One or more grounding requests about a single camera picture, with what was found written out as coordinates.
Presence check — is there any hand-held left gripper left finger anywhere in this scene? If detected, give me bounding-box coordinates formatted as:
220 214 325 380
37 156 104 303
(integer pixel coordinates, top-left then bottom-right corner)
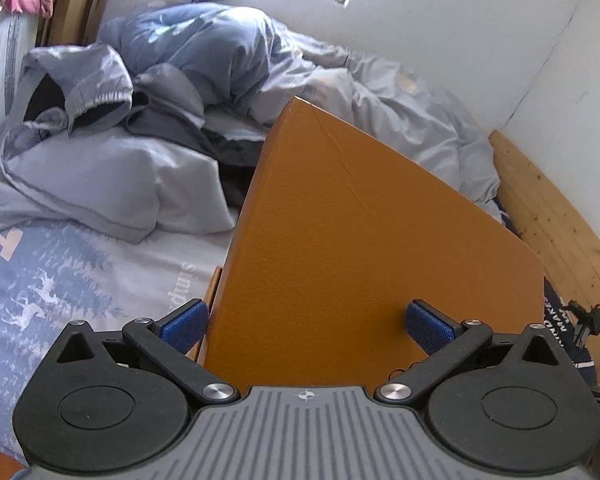
54 299 238 406

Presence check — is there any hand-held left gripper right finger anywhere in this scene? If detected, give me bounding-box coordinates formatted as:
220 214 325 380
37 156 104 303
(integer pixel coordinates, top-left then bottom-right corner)
375 299 573 405

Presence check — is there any small black device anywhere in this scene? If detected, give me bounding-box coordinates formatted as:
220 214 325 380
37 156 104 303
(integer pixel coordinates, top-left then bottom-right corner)
567 299 600 350

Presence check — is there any navy printed pillow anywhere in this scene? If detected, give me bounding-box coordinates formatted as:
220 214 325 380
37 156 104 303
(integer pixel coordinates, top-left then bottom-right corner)
495 199 600 388

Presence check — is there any blue-grey printed bed sheet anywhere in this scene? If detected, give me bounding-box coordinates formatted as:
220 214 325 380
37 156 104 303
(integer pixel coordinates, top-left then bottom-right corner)
0 220 241 461

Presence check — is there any grey pillow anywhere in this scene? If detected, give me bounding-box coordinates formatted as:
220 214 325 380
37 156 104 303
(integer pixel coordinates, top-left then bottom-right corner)
0 132 239 247

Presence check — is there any black garment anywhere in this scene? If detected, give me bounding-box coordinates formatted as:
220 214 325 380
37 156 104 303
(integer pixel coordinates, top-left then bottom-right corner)
202 127 268 213

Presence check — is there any wooden headboard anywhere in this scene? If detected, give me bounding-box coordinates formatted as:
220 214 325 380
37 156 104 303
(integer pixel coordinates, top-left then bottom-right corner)
489 130 600 388

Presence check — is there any grey jacket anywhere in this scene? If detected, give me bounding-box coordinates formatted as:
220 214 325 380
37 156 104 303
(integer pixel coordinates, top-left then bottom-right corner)
0 42 211 161

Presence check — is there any blue-grey duvet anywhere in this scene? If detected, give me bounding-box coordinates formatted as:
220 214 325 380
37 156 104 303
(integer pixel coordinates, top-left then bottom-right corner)
98 2 503 207

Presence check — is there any white radiator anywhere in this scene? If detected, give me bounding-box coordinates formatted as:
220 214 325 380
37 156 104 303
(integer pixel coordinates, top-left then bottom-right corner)
0 2 39 134

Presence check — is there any brown cardboard carton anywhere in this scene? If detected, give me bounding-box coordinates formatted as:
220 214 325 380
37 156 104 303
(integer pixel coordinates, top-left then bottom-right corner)
46 0 106 49

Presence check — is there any pink cloth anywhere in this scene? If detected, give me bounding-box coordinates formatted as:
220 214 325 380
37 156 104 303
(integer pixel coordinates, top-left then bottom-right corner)
0 0 56 19

